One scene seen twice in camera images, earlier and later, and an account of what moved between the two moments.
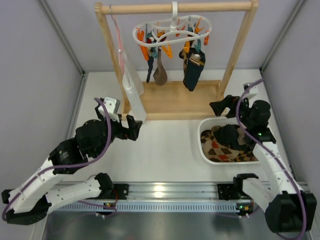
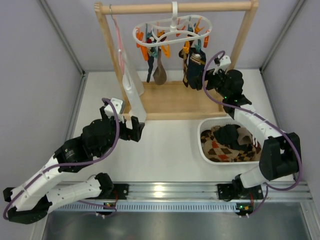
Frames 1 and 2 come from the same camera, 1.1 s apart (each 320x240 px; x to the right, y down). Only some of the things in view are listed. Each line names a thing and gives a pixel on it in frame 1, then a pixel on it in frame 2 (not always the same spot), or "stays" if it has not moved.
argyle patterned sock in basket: x=214 y=151 stays
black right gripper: x=229 y=105 -> x=211 y=80
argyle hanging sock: x=185 y=56 stays
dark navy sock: x=150 y=59 stays
